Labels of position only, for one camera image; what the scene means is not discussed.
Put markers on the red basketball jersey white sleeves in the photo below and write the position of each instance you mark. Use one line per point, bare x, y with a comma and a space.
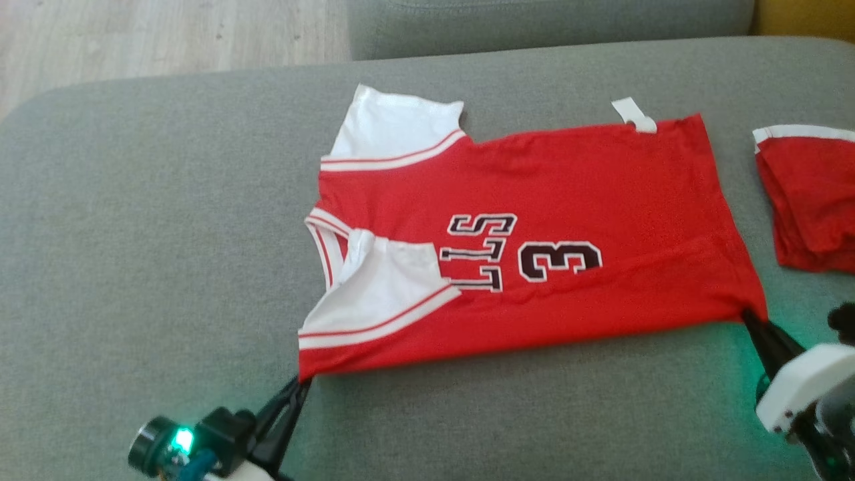
568, 187

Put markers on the large grey sofa seat cushion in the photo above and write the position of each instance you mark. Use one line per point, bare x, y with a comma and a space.
133, 234

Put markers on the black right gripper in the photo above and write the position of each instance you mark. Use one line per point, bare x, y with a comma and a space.
811, 381

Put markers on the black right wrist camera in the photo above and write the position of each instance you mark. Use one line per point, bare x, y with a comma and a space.
843, 324

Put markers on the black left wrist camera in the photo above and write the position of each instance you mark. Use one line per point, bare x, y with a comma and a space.
148, 446

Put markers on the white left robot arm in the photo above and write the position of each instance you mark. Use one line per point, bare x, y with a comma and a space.
234, 475

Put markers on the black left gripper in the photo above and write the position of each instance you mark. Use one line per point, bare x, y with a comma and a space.
227, 437

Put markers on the wide yellow sofa backrest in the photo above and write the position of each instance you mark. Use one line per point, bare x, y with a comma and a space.
808, 17

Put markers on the red shorts white trim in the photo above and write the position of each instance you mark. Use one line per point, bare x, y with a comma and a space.
815, 200

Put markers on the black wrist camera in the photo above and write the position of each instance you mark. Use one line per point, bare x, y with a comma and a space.
148, 446
843, 324

